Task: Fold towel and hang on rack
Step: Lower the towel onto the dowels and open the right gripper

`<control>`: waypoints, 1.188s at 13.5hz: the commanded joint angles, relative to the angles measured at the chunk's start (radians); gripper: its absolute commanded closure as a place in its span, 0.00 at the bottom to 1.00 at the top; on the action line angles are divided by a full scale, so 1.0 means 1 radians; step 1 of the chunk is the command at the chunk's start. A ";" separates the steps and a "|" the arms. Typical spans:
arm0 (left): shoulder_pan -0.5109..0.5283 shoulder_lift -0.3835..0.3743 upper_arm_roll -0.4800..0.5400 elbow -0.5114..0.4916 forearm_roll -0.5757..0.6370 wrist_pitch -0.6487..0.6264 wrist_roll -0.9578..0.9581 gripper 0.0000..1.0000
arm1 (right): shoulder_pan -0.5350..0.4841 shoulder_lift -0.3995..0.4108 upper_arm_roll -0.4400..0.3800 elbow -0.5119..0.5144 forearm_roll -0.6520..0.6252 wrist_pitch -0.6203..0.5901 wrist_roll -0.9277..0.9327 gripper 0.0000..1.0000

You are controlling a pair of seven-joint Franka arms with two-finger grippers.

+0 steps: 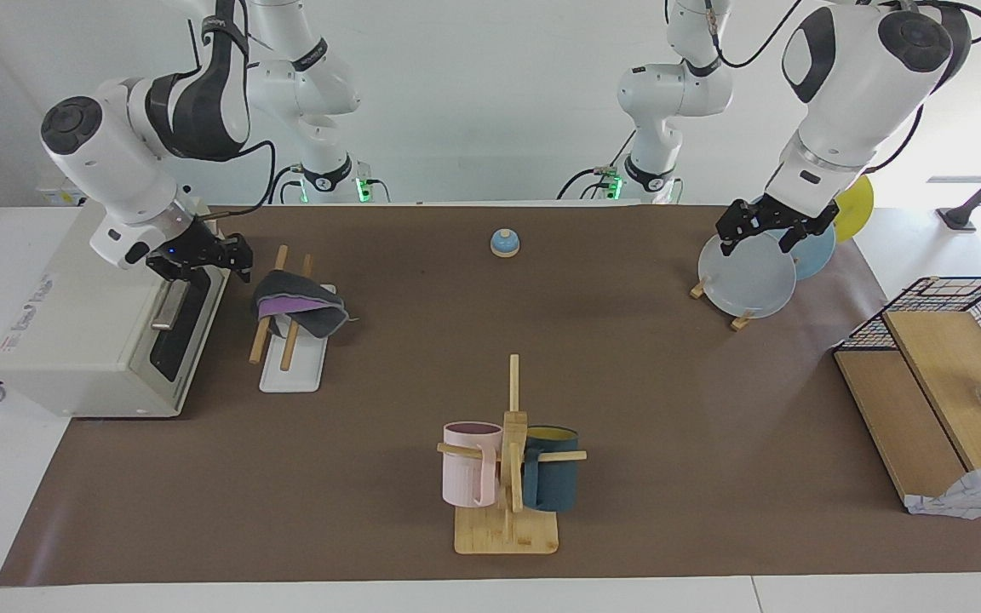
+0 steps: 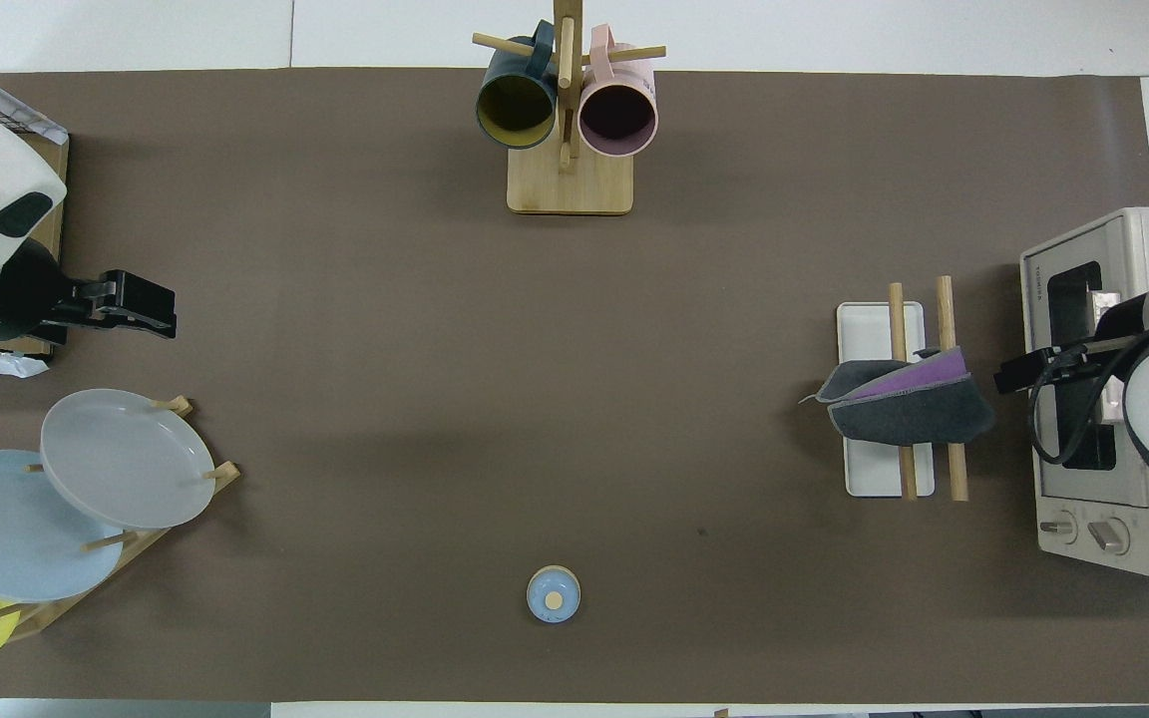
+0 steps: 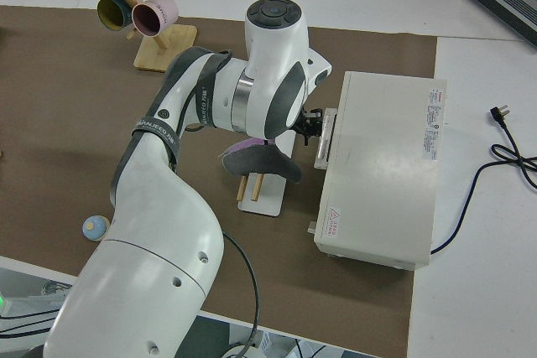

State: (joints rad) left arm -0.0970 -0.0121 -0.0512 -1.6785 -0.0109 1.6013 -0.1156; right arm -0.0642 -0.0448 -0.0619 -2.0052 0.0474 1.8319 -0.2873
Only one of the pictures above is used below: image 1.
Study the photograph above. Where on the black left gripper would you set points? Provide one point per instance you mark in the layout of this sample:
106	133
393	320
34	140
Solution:
784	217

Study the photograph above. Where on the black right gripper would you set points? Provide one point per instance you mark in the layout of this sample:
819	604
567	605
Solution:
191	247

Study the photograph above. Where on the purple and grey towel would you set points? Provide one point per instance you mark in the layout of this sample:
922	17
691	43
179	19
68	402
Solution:
312	315

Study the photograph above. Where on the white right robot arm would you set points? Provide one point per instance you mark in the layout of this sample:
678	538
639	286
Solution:
116	162

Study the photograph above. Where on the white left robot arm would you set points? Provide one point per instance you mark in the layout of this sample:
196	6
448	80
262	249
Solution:
857	85

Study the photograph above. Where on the white rack with wooden bars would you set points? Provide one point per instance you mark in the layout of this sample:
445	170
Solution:
295	375

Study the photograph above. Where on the light blue plate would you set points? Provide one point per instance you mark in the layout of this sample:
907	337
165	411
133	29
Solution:
814	260

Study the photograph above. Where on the translucent grey plate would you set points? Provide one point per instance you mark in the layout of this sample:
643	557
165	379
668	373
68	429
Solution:
750	277

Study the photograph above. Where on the yellow plate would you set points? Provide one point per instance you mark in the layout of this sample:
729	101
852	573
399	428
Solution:
861	209

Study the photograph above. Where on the wooden plate stand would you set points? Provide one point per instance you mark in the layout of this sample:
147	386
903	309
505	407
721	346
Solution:
741	323

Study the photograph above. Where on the beige toaster oven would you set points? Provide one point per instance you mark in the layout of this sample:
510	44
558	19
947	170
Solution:
73	340

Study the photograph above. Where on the white power strip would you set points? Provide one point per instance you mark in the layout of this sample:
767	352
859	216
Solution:
60	196

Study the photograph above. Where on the blue service bell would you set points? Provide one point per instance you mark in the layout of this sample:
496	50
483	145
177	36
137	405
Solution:
505	245

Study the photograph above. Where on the brown table mat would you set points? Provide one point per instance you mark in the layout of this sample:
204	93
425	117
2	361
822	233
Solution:
371	477

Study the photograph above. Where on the pink mug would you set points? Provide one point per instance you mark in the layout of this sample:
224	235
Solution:
461	477

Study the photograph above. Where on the dark teal mug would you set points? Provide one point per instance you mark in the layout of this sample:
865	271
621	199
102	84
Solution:
554	485

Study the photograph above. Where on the wooden mug tree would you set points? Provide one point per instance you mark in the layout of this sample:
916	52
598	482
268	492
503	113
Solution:
507	532

